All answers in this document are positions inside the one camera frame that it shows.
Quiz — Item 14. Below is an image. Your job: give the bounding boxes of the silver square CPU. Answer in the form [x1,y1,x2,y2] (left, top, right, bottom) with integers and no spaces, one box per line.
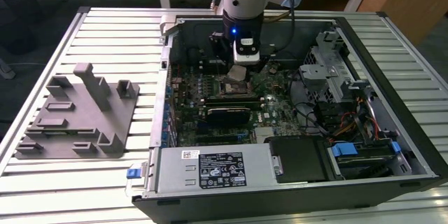
[227,65,249,81]

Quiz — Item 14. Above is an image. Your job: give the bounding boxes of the CPU socket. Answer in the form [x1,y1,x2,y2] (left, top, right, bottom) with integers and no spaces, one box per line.
[218,76,254,97]

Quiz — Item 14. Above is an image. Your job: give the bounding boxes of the grey metal drive cage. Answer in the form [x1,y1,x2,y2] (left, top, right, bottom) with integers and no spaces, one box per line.
[299,31,371,104]

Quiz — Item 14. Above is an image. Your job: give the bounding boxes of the black RAM stick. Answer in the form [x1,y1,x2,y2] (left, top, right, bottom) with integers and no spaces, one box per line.
[206,97,262,104]
[206,102,263,111]

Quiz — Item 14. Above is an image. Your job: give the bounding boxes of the green motherboard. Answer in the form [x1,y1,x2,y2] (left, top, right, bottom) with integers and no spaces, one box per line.
[167,61,317,148]

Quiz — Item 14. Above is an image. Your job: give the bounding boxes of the black graphics card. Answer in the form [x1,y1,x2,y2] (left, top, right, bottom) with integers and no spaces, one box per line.
[205,107,251,125]

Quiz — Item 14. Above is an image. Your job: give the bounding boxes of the silver finned chipset heatsink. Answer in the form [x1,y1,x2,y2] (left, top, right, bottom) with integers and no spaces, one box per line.
[255,126,277,143]

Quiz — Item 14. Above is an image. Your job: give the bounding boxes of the black expansion slot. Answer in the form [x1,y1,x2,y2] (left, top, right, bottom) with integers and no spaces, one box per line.
[195,135,239,143]

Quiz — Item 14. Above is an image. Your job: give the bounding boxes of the wooden cabinet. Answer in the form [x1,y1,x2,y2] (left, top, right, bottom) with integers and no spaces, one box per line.
[357,0,448,46]

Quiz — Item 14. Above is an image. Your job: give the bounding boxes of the black plastic cover plate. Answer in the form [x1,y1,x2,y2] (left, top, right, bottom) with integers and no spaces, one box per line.
[269,136,334,184]

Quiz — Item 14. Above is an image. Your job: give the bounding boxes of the grey plastic parts rack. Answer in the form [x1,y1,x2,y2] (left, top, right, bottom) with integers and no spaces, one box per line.
[14,62,142,161]

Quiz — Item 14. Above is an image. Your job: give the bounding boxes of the silver power supply black label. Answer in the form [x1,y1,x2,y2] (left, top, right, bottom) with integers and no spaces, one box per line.
[154,144,282,195]

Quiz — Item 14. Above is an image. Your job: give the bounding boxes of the black disk drive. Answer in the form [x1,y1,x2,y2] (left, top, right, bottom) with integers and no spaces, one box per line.
[338,155,391,179]

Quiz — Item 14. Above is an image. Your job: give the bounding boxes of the black open PC case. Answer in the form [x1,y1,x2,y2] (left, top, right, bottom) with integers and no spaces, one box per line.
[131,14,448,223]

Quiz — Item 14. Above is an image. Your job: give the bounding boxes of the grey stand foot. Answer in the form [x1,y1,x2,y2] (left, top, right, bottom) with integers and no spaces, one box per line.
[0,58,17,79]

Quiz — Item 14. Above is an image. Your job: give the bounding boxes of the black cable brass end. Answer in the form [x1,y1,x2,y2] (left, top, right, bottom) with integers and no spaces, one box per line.
[265,0,299,52]

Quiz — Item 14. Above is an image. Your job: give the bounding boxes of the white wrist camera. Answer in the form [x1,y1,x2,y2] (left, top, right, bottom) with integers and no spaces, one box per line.
[233,37,262,66]

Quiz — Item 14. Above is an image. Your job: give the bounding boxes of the small grey wrist camera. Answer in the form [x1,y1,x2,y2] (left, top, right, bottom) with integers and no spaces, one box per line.
[209,31,226,59]

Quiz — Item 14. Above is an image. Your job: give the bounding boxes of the yellow wire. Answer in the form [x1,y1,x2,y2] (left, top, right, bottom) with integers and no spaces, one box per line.
[333,123,355,137]

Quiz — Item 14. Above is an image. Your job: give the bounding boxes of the red wire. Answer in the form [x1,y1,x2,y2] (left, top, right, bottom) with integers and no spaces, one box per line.
[370,118,383,141]

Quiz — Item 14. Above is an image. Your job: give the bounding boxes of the blue disk carrier handle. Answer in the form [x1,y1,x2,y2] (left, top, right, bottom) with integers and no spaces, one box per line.
[331,142,359,158]

